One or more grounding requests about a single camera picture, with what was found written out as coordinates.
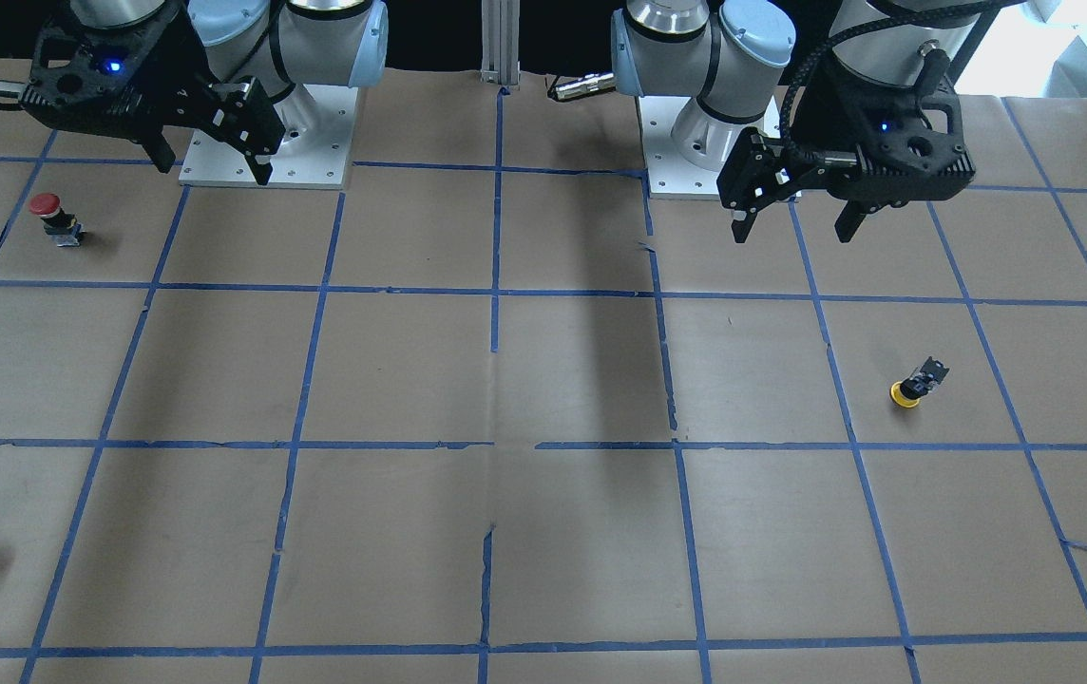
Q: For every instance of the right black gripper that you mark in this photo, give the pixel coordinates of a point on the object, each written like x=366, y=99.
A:
x=166, y=59

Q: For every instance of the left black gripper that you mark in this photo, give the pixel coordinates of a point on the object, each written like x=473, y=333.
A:
x=822, y=112

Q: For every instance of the yellow push button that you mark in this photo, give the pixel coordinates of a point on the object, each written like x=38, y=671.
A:
x=908, y=393

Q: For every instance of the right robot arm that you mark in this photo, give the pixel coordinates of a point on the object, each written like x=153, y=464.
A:
x=268, y=88

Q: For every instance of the red push button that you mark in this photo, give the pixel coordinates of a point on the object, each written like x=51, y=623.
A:
x=63, y=228

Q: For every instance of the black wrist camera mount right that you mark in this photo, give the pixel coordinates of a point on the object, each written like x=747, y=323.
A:
x=123, y=69

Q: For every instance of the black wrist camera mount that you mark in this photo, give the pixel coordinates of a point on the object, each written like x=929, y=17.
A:
x=123, y=69
x=908, y=140

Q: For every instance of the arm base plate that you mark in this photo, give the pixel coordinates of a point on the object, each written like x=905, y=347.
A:
x=684, y=148
x=315, y=153

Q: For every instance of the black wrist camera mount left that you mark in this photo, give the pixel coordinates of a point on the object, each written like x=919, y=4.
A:
x=908, y=140

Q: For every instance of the aluminium frame post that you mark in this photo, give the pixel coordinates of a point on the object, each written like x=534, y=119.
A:
x=499, y=63

